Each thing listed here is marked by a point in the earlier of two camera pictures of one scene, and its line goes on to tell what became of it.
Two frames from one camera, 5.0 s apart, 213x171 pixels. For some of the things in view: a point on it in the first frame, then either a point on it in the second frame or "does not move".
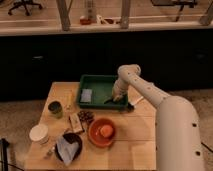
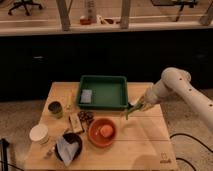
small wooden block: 75,122 does not move
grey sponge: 86,95 does not move
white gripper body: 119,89 → 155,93
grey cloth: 67,150 does not move
